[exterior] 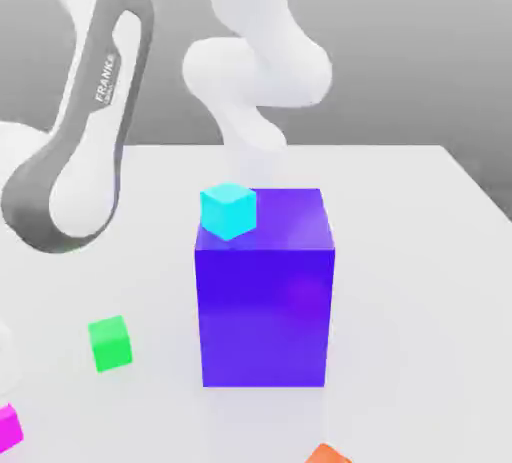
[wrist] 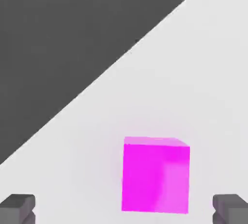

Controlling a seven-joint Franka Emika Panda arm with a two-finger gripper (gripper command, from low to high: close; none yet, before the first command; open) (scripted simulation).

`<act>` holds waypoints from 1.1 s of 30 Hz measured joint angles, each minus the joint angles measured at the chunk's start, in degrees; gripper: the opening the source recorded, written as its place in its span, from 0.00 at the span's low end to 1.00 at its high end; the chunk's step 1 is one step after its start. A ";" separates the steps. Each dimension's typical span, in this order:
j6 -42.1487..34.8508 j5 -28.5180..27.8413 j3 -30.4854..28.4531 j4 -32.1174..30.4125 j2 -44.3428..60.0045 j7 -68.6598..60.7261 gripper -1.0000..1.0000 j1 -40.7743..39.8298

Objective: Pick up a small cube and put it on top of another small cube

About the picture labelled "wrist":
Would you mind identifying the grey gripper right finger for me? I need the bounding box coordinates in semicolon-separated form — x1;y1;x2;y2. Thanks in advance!
212;194;248;224

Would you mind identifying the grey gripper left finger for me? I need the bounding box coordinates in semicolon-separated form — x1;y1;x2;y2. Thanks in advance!
0;194;36;224

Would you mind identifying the small magenta cube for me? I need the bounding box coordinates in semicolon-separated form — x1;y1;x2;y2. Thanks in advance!
121;136;191;215

